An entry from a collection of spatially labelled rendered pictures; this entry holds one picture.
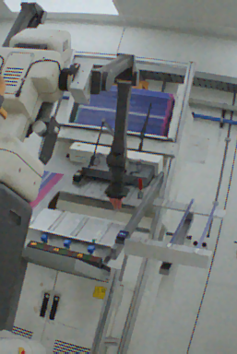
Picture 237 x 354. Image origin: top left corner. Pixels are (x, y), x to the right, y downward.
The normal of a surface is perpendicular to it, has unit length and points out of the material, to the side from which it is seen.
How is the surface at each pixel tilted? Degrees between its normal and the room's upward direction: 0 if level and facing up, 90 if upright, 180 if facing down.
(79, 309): 90
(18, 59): 82
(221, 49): 90
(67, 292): 90
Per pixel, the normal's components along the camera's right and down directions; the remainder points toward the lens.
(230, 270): -0.24, -0.30
